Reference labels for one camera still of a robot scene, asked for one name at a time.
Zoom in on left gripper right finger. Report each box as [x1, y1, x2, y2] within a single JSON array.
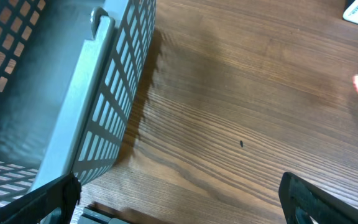
[[278, 172, 358, 224]]

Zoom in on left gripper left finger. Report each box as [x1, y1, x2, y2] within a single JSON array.
[[0, 173, 81, 224]]

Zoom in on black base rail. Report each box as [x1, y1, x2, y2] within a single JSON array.
[[77, 207, 129, 224]]

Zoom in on grey plastic shopping basket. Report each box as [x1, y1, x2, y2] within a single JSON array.
[[0, 0, 156, 208]]

